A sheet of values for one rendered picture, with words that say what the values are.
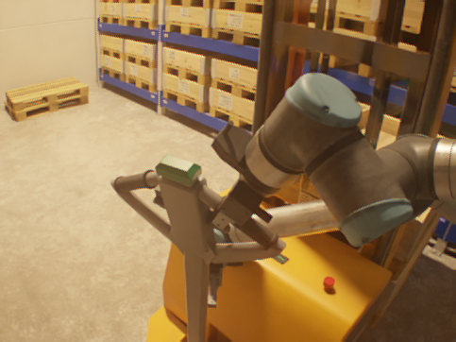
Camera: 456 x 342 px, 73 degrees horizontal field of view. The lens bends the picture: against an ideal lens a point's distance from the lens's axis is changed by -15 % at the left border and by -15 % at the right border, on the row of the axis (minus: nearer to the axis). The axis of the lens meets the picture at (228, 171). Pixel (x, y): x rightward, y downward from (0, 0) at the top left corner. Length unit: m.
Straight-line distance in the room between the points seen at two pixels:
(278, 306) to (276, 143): 0.83
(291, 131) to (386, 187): 0.13
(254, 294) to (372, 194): 0.91
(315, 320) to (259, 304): 0.22
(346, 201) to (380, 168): 0.06
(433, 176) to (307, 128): 0.19
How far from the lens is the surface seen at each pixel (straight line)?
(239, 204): 0.54
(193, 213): 0.71
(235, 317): 1.36
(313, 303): 1.17
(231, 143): 0.54
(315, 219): 0.89
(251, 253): 0.74
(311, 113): 0.41
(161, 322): 1.72
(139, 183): 0.76
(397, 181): 0.44
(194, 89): 4.30
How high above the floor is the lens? 1.73
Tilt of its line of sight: 29 degrees down
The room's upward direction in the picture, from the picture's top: 4 degrees clockwise
